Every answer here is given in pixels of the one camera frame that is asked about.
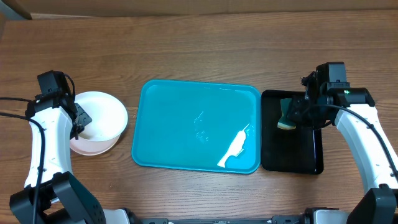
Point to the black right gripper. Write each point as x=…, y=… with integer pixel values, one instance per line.
x=295, y=115

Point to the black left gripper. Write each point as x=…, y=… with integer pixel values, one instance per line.
x=86, y=120

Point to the green yellow sponge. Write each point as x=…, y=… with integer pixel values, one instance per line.
x=284, y=122

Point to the white plate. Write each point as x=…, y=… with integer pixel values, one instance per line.
x=109, y=116
x=92, y=145

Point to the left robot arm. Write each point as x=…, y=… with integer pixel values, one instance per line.
x=52, y=194

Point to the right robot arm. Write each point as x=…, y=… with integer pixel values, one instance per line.
x=330, y=99

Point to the black plastic tray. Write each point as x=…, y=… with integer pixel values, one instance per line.
x=296, y=150

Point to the teal plastic tray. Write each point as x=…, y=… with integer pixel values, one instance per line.
x=201, y=126

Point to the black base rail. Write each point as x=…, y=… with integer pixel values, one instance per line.
x=224, y=220

